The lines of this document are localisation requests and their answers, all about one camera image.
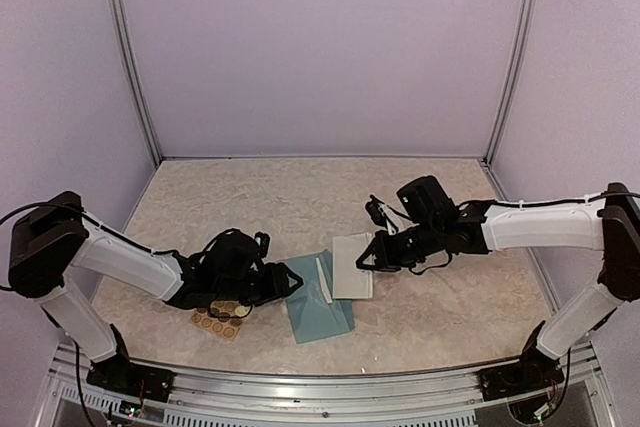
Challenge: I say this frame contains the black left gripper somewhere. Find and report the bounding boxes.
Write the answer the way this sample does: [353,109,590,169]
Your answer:
[216,262,304,307]

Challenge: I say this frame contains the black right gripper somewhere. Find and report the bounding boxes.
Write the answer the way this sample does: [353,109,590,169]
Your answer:
[356,219,443,273]

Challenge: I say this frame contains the beige lined letter paper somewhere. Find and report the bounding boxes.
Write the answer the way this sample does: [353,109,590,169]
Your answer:
[315,257,333,305]

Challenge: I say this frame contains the teal blue envelope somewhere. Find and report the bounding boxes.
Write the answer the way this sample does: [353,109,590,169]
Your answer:
[284,250,355,344]

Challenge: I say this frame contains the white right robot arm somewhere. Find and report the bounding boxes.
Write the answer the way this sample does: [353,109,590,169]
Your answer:
[355,175,639,391]

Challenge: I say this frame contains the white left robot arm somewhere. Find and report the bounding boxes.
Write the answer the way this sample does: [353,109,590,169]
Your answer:
[1,191,304,392]

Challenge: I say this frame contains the round sticker seal sheet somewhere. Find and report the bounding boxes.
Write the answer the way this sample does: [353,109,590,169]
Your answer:
[189,301,251,341]

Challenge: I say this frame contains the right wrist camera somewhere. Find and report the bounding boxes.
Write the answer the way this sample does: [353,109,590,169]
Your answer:
[365,195,400,235]

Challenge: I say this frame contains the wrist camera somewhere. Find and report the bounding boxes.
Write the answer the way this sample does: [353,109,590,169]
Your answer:
[365,195,400,235]
[254,232,271,259]

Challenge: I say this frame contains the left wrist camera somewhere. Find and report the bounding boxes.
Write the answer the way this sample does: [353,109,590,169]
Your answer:
[254,232,271,259]

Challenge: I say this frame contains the aluminium front rail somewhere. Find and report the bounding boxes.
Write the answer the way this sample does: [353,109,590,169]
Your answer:
[47,341,601,427]

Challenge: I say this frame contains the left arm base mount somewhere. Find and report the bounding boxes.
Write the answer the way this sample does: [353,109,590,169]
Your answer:
[86,324,175,403]

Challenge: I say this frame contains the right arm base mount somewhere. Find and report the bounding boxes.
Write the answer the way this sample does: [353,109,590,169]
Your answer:
[477,321,565,401]

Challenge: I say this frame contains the right aluminium frame post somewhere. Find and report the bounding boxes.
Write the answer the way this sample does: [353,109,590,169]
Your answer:
[483,0,536,170]

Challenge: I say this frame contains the aluminium frame post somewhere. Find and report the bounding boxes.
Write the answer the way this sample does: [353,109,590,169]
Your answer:
[483,0,536,170]
[108,0,164,168]

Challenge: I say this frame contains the left aluminium frame post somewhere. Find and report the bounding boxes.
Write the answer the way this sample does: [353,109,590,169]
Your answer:
[108,0,164,168]

